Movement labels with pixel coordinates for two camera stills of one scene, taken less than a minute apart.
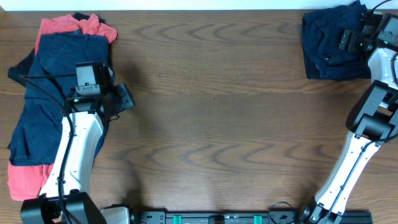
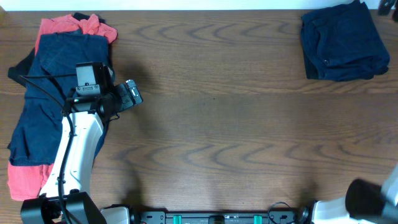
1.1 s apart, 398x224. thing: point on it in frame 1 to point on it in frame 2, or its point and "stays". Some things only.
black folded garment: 311,70 stays
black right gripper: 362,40 to 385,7
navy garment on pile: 37,122 stays
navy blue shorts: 321,32 stays
